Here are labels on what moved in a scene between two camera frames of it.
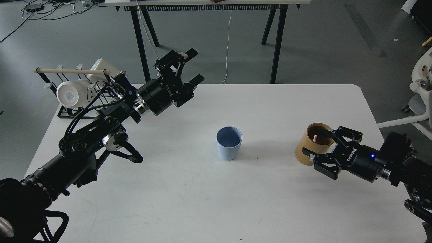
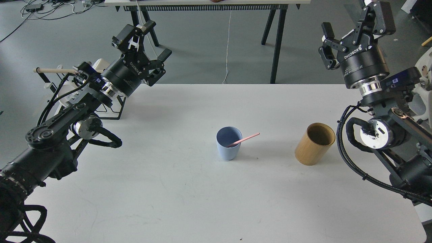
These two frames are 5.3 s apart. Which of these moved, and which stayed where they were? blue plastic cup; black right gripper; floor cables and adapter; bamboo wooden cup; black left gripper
Moved: black left gripper; black right gripper
Stayed: blue plastic cup; bamboo wooden cup; floor cables and adapter
